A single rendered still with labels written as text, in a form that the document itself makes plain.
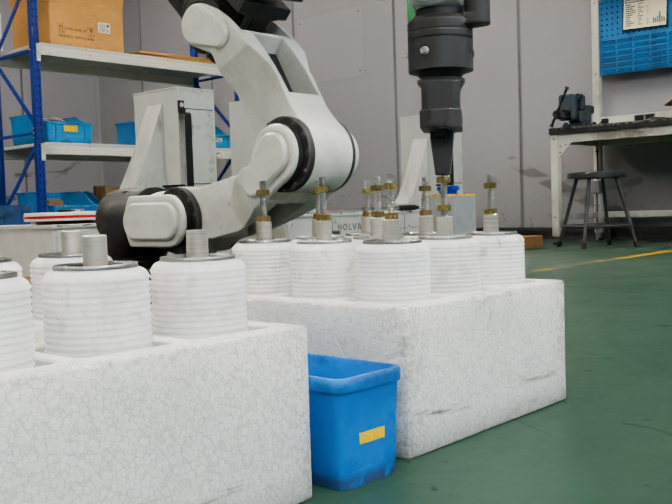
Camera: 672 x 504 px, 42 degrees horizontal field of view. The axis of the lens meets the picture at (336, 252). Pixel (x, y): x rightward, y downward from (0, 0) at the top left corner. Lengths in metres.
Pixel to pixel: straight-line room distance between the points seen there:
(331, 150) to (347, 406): 0.79
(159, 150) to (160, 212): 1.80
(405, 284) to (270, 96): 0.71
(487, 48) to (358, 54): 1.33
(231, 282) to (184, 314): 0.05
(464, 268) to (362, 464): 0.34
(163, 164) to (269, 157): 2.06
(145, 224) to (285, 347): 1.08
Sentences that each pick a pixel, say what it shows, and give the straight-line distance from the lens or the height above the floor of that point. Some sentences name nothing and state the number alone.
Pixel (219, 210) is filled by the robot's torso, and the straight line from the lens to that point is 1.81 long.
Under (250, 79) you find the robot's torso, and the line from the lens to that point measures 1.74.
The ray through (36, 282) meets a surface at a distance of 1.07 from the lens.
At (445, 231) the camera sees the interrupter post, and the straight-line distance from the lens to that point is 1.21.
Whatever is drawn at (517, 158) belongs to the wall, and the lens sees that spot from 6.95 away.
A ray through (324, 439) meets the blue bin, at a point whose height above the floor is 0.05.
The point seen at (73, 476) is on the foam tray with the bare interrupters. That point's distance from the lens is 0.75.
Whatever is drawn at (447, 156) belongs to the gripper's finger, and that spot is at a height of 0.36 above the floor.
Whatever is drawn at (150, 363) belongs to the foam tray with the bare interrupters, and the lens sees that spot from 0.77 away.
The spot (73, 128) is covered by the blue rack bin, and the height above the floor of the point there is 0.89.
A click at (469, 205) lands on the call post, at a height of 0.29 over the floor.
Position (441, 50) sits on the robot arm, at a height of 0.50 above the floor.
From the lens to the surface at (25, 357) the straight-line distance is 0.75.
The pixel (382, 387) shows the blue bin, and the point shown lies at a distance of 0.97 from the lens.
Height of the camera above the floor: 0.30
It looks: 3 degrees down
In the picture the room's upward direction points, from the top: 2 degrees counter-clockwise
